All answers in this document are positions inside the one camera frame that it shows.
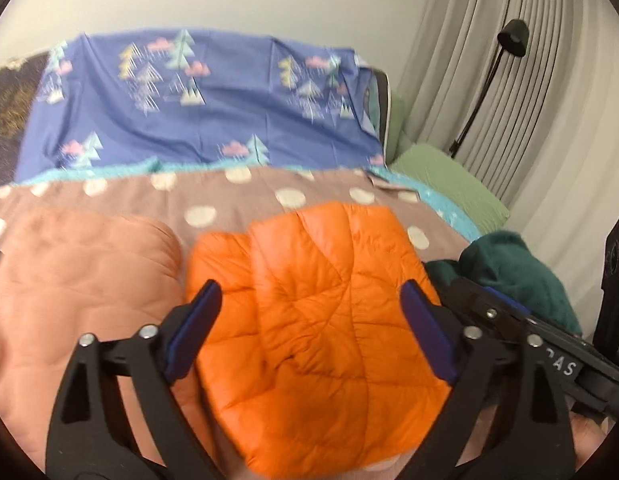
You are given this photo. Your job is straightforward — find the dark patterned cloth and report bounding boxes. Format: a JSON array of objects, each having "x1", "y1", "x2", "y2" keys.
[{"x1": 0, "y1": 49, "x2": 52, "y2": 188}]

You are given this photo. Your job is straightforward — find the blue tree-print sheet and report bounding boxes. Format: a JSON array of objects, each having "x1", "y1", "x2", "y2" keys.
[{"x1": 14, "y1": 30, "x2": 390, "y2": 183}]

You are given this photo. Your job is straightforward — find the orange puffer jacket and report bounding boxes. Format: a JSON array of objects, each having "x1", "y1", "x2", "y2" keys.
[{"x1": 184, "y1": 201, "x2": 453, "y2": 476}]

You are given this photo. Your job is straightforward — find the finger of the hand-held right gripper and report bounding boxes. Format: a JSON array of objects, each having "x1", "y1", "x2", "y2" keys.
[{"x1": 439, "y1": 278, "x2": 540, "y2": 337}]

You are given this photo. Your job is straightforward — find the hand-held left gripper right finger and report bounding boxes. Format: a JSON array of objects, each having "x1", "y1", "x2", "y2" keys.
[{"x1": 399, "y1": 280, "x2": 575, "y2": 480}]

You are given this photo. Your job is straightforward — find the black floor lamp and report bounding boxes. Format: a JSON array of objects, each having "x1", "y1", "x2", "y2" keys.
[{"x1": 448, "y1": 19, "x2": 530, "y2": 158}]

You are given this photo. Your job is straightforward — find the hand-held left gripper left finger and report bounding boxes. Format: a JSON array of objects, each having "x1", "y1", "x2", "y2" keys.
[{"x1": 45, "y1": 279, "x2": 224, "y2": 480}]

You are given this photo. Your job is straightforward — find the grey curtain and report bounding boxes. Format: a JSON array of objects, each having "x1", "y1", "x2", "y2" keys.
[{"x1": 399, "y1": 0, "x2": 619, "y2": 336}]

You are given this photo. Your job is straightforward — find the green pillow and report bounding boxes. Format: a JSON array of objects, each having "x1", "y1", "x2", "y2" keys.
[{"x1": 389, "y1": 95, "x2": 510, "y2": 233}]

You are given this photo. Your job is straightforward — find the peach puffer jacket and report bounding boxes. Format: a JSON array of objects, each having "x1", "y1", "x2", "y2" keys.
[{"x1": 0, "y1": 207, "x2": 225, "y2": 476}]

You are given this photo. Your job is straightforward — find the dark framed board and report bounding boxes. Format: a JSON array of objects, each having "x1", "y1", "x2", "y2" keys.
[{"x1": 362, "y1": 67, "x2": 393, "y2": 158}]

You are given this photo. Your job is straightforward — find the pink polka dot blanket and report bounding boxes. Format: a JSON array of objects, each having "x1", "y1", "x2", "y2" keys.
[{"x1": 0, "y1": 165, "x2": 473, "y2": 271}]

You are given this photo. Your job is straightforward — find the dark green cloth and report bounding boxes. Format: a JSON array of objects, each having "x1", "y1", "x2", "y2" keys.
[{"x1": 424, "y1": 230, "x2": 583, "y2": 336}]

